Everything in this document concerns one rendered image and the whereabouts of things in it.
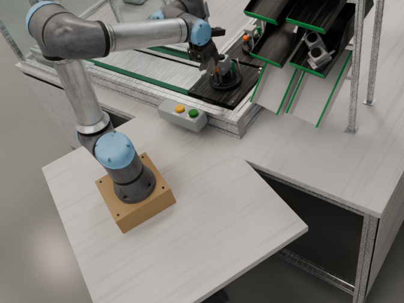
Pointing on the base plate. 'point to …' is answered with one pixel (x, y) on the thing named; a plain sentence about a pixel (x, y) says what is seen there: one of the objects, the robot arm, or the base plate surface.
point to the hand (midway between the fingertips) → (212, 70)
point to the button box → (191, 123)
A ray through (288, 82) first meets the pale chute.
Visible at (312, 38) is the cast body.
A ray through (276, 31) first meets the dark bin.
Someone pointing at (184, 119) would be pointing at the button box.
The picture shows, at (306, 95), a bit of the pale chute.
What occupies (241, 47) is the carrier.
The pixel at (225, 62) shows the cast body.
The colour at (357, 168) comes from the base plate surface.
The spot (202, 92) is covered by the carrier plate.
